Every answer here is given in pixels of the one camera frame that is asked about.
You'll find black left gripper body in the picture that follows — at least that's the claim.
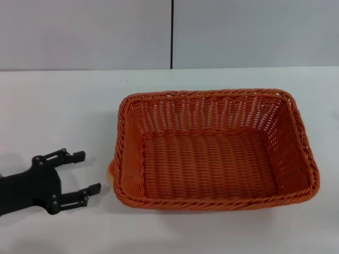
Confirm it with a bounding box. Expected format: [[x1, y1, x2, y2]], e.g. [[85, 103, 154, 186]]
[[0, 156, 64, 217]]

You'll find round bun with orange centre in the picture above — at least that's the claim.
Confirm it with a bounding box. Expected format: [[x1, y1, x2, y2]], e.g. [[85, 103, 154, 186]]
[[106, 160, 116, 186]]

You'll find orange woven rectangular basket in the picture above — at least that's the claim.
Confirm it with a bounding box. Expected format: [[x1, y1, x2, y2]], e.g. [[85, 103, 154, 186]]
[[112, 89, 320, 211]]

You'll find dark vertical wall seam strip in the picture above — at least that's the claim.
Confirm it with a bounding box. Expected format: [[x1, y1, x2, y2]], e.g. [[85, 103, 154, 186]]
[[170, 0, 175, 70]]

